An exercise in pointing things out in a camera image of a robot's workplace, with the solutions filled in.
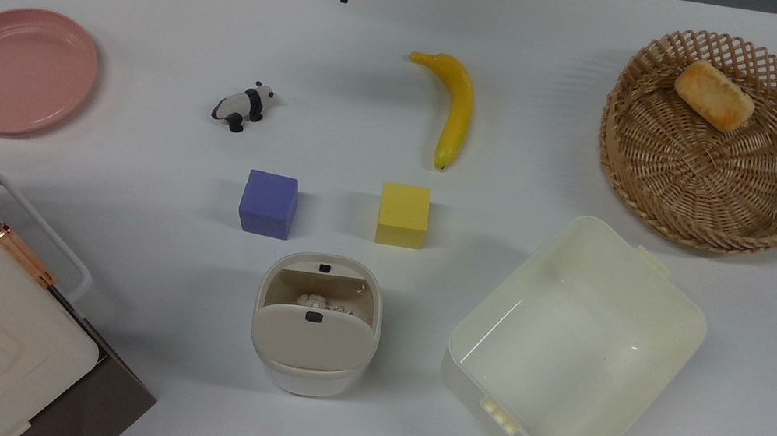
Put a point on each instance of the cream dustbin lid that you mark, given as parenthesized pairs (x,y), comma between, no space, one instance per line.
(308,343)

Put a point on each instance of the cream dustbin body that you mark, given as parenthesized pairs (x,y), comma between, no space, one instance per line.
(309,382)

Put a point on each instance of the panda toy figure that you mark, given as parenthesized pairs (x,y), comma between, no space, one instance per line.
(243,107)

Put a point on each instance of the yellow banana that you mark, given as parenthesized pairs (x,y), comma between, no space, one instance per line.
(458,115)

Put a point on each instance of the purple foam cube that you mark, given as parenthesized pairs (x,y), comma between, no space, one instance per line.
(268,204)

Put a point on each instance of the yellow foam cube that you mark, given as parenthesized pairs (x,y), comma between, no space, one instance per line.
(403,215)

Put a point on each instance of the pink round plate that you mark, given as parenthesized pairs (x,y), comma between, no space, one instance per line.
(18,71)

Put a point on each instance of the crumpled paper trash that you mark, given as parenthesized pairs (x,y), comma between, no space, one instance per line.
(323,303)

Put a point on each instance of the golden bread piece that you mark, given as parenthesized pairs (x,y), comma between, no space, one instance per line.
(715,96)

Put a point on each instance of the cream plastic storage box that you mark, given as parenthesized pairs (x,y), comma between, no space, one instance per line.
(571,351)

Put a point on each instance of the woven wicker basket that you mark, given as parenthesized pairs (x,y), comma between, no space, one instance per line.
(719,178)

